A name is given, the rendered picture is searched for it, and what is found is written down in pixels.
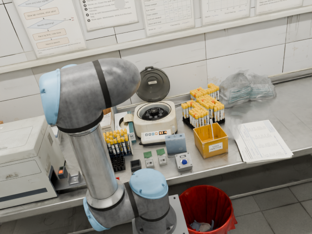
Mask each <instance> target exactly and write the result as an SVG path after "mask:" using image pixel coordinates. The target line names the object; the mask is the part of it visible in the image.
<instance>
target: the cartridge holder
mask: <svg viewBox="0 0 312 234"><path fill-rule="evenodd" d="M130 167H131V175H133V173H135V172H136V171H138V170H140V169H142V165H141V160H140V159H137V160H133V161H130Z"/></svg>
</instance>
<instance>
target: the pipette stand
mask: <svg viewBox="0 0 312 234"><path fill-rule="evenodd" d="M165 143H166V149H167V154H168V157H173V156H175V155H177V154H181V153H186V152H187V148H186V141H185V134H184V133H181V134H175V137H174V135H167V136H165Z"/></svg>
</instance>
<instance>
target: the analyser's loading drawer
mask: <svg viewBox="0 0 312 234"><path fill-rule="evenodd" d="M75 180H76V181H75ZM51 182H52V184H53V186H54V188H55V190H56V191H58V190H62V189H67V188H72V187H76V186H81V185H85V184H86V183H85V180H84V177H83V175H81V174H80V172H79V171H78V174H76V175H71V174H70V173H69V174H68V177H67V178H63V179H58V180H54V181H51Z"/></svg>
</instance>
